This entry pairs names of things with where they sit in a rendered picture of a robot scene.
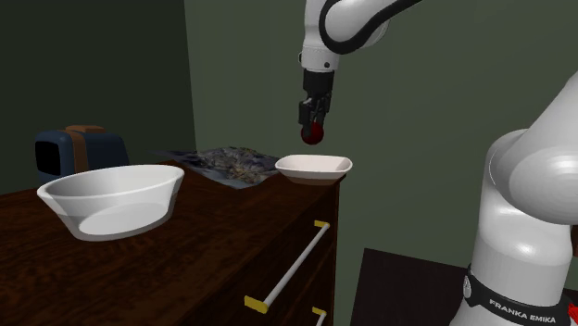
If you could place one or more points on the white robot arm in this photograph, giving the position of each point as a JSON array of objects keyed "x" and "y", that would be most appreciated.
[{"x": 519, "y": 216}]

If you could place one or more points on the patterned map sheet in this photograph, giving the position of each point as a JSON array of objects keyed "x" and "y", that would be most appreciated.
[{"x": 226, "y": 165}]

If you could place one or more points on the dark robot stand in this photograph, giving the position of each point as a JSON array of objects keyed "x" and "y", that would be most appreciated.
[{"x": 406, "y": 293}]

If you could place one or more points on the blue toaster with brown band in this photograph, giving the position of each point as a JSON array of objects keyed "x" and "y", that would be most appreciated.
[{"x": 76, "y": 151}]

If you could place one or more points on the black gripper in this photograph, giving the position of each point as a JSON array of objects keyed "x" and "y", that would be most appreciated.
[{"x": 318, "y": 83}]

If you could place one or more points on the small white bowl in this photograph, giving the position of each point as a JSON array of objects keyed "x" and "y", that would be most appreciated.
[{"x": 314, "y": 168}]

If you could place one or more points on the large white bowl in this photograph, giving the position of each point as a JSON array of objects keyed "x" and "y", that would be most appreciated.
[{"x": 113, "y": 198}]

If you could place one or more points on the small red ball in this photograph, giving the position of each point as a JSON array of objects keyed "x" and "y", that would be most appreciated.
[{"x": 312, "y": 135}]

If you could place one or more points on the dark wooden chest of drawers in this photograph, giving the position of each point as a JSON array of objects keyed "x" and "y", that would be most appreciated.
[{"x": 180, "y": 262}]

